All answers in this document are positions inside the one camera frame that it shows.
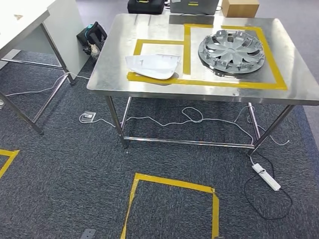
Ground white curved panel part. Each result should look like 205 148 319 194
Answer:
125 53 181 81

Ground stainless steel workbench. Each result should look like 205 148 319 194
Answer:
86 13 319 156

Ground metal floor socket box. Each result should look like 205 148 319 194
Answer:
82 111 96 123

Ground beige fluffy object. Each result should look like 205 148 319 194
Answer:
90 43 101 60

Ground black equipment case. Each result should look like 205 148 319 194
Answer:
128 0 165 15

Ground grey plastic wheel hubcap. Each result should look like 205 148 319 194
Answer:
198 29 265 76

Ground black and teal bag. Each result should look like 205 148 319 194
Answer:
76 21 107 57

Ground grey laptop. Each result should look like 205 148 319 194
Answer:
169 0 219 15

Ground white desk with metal legs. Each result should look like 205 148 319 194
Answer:
0 0 90 136

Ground brown cardboard box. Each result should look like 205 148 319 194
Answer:
221 0 259 18

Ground white power strip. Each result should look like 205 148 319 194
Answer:
252 163 281 192

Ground long white floor cable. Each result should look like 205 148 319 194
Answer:
79 106 255 144

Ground white desk cable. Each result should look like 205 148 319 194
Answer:
5 72 89 97

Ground pink thin cable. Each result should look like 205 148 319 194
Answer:
234 105 290 146

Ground black power cable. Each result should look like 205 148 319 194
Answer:
243 151 293 221

